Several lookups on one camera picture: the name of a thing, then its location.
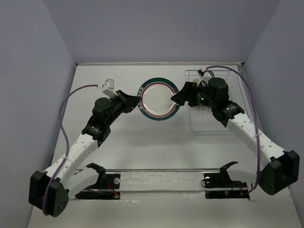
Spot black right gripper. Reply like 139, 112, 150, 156
171, 81, 217, 109

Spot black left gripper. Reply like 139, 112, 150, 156
105, 90, 141, 126

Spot green red rimmed white plate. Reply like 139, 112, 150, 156
137, 77, 180, 121

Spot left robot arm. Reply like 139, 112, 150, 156
28, 90, 141, 217

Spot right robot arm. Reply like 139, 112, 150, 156
171, 77, 300, 195

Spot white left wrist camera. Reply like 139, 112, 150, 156
102, 79, 117, 97

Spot white wire dish rack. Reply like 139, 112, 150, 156
186, 68, 253, 139

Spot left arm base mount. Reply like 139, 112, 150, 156
75, 163, 121, 200

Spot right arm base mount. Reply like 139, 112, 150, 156
200, 161, 250, 200

